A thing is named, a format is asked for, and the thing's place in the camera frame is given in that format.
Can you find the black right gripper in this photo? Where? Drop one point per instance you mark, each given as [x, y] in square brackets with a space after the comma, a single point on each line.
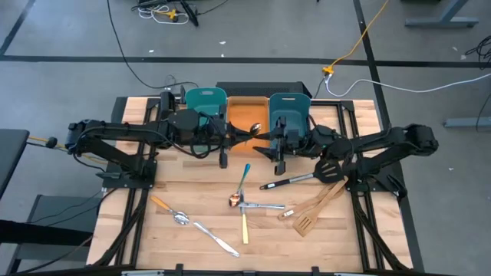
[282, 161]

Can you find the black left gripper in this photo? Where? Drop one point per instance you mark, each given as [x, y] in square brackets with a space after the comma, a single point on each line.
[223, 153]

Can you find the all-silver table knife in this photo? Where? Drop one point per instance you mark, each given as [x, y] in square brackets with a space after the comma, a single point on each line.
[216, 238]
[264, 206]

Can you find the wooden spoon with label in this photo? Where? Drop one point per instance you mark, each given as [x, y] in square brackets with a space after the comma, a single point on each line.
[297, 209]

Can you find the wooden slotted spatula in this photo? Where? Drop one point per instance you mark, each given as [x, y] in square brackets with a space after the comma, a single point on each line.
[305, 224]

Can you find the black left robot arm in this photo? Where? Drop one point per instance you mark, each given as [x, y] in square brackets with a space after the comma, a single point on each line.
[115, 128]

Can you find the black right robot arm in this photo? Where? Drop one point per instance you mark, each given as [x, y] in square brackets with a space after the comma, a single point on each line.
[383, 142]

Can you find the orange wooden tray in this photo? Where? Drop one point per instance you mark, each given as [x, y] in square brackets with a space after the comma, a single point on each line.
[245, 115]

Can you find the blue-grey plastic bin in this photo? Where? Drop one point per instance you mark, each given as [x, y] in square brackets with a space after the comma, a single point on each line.
[289, 109]

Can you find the teal green plastic bin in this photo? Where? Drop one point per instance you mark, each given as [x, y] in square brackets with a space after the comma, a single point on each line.
[205, 101]

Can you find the black mesh-top box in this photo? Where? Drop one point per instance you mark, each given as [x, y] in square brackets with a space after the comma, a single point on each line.
[261, 89]

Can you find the black bar on floor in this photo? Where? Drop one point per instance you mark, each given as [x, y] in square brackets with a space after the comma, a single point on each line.
[190, 13]

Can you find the grey straight desk foot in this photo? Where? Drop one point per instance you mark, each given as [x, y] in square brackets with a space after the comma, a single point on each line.
[468, 122]

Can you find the grey stand base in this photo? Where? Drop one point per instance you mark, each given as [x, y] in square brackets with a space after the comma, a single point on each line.
[50, 209]

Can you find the grey T-shaped desk foot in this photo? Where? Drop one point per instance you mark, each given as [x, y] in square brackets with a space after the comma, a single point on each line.
[441, 22]

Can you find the black side table top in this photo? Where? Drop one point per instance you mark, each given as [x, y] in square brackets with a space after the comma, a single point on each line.
[11, 153]

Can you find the black aluminium table frame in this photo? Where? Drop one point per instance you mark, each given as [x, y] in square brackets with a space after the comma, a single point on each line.
[135, 237]

